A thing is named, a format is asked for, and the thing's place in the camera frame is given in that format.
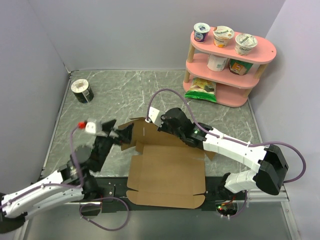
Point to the aluminium frame rail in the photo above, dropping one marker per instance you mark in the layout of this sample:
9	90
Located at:
272	215

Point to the green chips bag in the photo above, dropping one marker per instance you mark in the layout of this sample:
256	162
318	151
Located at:
202	89

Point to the black white can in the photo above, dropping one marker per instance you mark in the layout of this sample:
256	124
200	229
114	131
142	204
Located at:
82	90

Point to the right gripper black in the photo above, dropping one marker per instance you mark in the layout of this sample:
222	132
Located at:
163	128

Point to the orange Chobani yogurt cup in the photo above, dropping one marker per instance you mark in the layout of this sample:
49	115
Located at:
222	35

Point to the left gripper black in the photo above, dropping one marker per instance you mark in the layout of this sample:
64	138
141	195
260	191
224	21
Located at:
125	133

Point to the pink three-tier shelf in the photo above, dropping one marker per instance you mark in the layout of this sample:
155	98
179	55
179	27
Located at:
231	90

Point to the white cup middle shelf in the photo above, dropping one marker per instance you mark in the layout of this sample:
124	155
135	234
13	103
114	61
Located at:
216	63

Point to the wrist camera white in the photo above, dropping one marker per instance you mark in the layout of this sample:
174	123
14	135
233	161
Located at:
154	116
93	126

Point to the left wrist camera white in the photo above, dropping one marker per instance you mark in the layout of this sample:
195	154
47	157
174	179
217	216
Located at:
93	126

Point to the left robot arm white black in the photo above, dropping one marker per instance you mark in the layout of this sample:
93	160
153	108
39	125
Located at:
72	182

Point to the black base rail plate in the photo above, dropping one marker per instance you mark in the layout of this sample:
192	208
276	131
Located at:
117	187

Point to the green orange package middle shelf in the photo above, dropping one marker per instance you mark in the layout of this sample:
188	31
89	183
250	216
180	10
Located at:
239	67

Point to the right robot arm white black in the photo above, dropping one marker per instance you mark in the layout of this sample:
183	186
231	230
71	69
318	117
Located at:
267	164

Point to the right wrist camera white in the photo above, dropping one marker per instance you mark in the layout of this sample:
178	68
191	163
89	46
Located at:
154	116

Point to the white Chobani yogurt cup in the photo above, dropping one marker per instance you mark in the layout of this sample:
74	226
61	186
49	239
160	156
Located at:
244	43

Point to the brown cardboard box sheet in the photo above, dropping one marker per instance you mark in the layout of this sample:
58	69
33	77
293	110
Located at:
166	172

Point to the blue white yogurt cup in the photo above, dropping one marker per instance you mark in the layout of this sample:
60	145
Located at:
200	31

